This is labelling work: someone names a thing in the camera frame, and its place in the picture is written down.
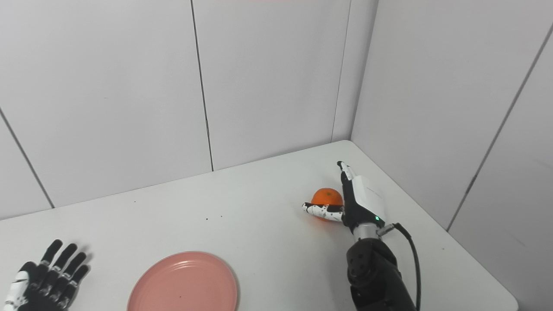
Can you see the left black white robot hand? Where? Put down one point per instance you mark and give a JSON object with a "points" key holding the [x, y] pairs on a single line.
{"points": [[47, 285]]}

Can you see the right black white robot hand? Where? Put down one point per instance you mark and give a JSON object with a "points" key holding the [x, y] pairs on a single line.
{"points": [[363, 203]]}

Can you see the orange fruit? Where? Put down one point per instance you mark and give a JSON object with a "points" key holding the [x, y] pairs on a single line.
{"points": [[326, 197]]}

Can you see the pink round plate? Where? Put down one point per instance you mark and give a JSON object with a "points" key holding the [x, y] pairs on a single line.
{"points": [[183, 283]]}

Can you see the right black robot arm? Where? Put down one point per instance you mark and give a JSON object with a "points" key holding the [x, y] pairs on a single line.
{"points": [[376, 276]]}

